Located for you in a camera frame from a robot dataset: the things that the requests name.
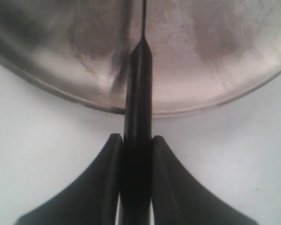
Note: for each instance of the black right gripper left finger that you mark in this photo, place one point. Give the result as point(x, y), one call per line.
point(91, 199)

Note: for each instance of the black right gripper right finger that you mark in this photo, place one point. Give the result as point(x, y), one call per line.
point(179, 199)

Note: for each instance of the black handled knife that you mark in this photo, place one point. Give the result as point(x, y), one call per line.
point(135, 182)

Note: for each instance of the round stainless steel plate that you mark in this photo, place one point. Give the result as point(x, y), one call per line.
point(205, 52)

